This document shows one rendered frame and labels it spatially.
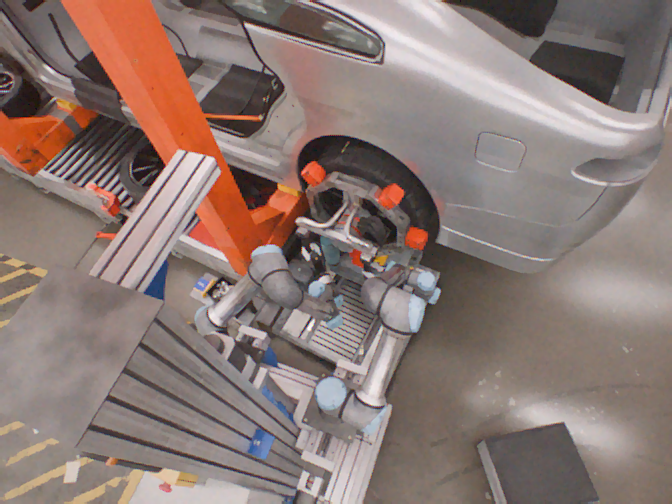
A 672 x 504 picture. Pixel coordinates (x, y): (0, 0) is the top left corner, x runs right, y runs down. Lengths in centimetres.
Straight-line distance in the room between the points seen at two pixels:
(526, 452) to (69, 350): 204
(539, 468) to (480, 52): 181
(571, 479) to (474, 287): 121
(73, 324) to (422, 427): 216
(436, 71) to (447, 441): 193
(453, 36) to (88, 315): 132
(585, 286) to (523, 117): 183
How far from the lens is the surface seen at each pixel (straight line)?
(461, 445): 273
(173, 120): 165
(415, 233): 214
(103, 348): 83
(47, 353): 88
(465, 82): 160
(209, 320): 189
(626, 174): 183
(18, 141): 368
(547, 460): 246
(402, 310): 151
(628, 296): 331
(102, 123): 436
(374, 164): 202
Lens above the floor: 268
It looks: 59 degrees down
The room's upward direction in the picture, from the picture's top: 12 degrees counter-clockwise
